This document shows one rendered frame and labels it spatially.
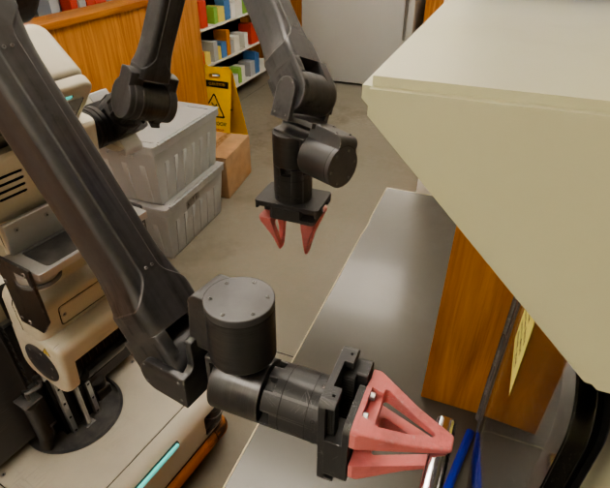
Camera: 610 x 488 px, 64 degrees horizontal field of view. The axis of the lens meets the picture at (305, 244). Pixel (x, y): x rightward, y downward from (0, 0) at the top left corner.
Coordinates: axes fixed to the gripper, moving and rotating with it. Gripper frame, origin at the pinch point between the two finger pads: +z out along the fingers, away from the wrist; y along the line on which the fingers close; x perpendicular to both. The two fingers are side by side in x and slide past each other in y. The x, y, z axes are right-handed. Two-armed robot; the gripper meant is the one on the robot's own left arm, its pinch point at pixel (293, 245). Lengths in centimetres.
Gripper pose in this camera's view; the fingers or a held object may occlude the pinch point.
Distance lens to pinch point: 79.6
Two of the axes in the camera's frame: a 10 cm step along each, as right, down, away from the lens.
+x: 3.6, -5.3, 7.7
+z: 0.0, 8.2, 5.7
